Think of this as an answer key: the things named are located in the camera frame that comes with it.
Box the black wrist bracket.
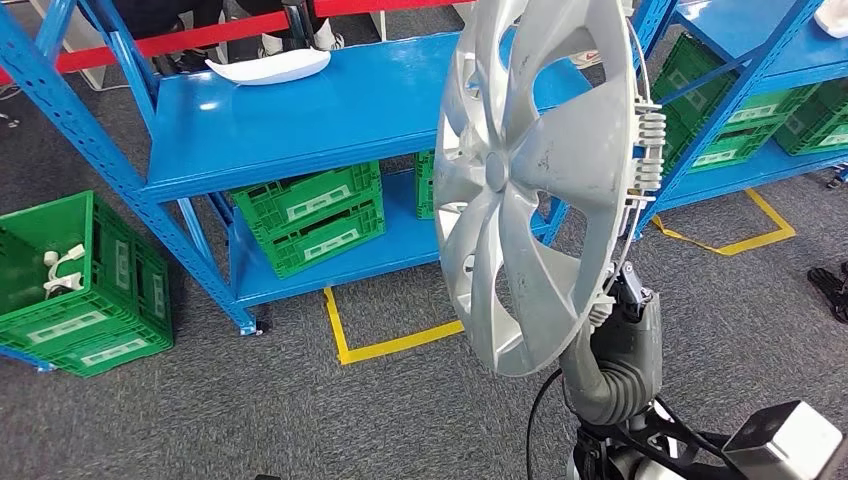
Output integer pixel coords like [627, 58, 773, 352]
[576, 397, 737, 480]

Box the long white plastic part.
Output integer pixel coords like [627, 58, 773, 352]
[203, 46, 333, 87]

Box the green plastic crate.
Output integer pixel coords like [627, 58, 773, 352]
[413, 148, 439, 221]
[662, 112, 784, 176]
[652, 31, 821, 134]
[228, 160, 384, 234]
[0, 291, 175, 380]
[0, 190, 172, 333]
[773, 78, 848, 158]
[254, 198, 388, 281]

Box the red barrier belt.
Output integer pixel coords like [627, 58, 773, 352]
[0, 0, 475, 87]

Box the person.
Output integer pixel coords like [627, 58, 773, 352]
[109, 0, 223, 75]
[568, 47, 605, 71]
[225, 0, 347, 60]

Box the blue metal shelf rack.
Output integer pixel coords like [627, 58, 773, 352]
[0, 0, 594, 338]
[629, 0, 848, 240]

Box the chrome barrier post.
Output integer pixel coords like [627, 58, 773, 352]
[281, 0, 318, 51]

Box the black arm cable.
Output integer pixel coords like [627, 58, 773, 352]
[525, 367, 564, 480]

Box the blue metal bar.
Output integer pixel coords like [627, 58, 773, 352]
[0, 344, 56, 374]

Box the white plastic fitting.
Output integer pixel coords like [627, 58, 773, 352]
[41, 243, 87, 283]
[42, 272, 85, 297]

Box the yellow floor tape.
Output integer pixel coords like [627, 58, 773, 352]
[323, 286, 466, 367]
[651, 188, 798, 258]

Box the silver wheel hubcap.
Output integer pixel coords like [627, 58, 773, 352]
[432, 0, 667, 379]

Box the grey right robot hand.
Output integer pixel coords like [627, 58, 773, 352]
[559, 261, 664, 423]

